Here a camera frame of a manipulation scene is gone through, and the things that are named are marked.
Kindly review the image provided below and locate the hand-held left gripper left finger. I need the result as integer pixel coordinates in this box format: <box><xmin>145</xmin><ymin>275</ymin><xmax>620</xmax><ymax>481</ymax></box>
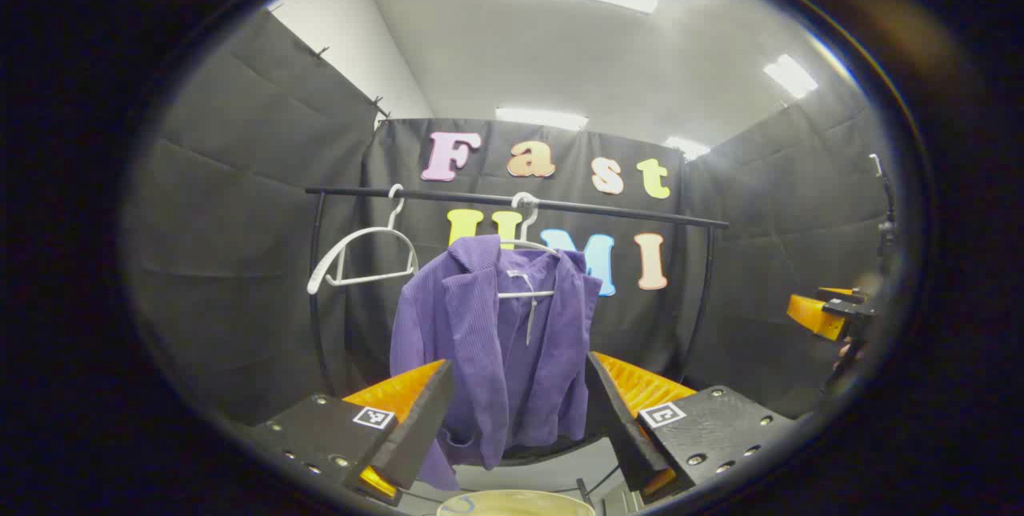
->
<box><xmin>240</xmin><ymin>358</ymin><xmax>457</xmax><ymax>507</ymax></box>

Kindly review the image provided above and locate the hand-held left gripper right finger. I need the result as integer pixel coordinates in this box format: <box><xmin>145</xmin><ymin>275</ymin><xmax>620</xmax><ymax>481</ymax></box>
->
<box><xmin>584</xmin><ymin>350</ymin><xmax>797</xmax><ymax>501</ymax></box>

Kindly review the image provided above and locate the purple corduroy jacket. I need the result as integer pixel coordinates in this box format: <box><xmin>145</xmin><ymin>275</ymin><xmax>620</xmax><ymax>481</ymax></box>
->
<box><xmin>390</xmin><ymin>234</ymin><xmax>603</xmax><ymax>493</ymax></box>

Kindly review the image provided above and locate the beige laundry hamper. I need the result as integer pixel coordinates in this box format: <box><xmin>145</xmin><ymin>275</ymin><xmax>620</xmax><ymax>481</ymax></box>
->
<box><xmin>436</xmin><ymin>490</ymin><xmax>597</xmax><ymax>516</ymax></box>

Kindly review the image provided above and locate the white plastic clothes hanger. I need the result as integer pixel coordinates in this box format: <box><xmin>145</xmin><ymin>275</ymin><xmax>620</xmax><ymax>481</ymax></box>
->
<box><xmin>496</xmin><ymin>192</ymin><xmax>561</xmax><ymax>301</ymax></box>
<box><xmin>307</xmin><ymin>184</ymin><xmax>420</xmax><ymax>295</ymax></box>

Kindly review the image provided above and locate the black metal clothes rack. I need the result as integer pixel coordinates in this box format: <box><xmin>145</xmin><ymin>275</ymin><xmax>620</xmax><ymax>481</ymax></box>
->
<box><xmin>304</xmin><ymin>185</ymin><xmax>730</xmax><ymax>469</ymax></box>

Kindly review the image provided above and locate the thin dark pole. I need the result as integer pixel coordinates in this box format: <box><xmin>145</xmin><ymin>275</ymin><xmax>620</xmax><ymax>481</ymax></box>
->
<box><xmin>869</xmin><ymin>153</ymin><xmax>900</xmax><ymax>261</ymax></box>

